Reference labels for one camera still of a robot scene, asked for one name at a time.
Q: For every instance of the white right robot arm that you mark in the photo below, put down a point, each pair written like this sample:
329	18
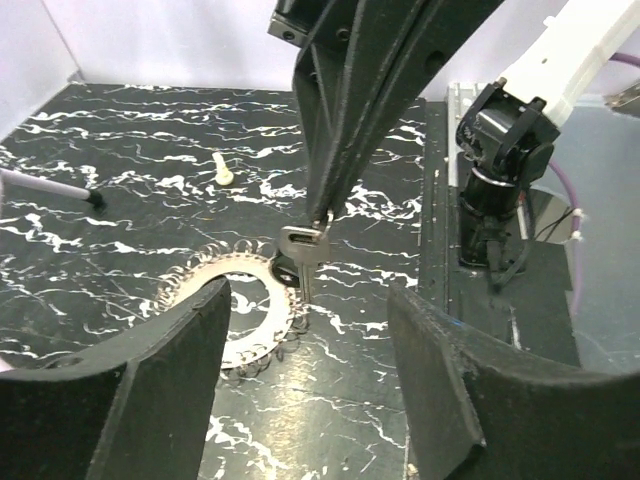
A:
517	145

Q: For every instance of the small beige peg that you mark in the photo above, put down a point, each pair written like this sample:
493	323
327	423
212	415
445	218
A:
223	175

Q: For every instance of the plain silver key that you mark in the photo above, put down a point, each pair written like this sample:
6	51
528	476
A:
308	247

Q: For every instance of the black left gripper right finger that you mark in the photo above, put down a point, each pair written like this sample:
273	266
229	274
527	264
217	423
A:
478	408

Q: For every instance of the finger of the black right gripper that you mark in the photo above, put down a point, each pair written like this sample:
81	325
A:
339	73
431	32

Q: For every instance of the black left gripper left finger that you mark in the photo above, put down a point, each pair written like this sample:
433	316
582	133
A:
135	406

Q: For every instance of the white perforated music stand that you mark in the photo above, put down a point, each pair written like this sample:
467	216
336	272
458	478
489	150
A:
91	196

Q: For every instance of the key with black tag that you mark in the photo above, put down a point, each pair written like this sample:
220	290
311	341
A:
285	271

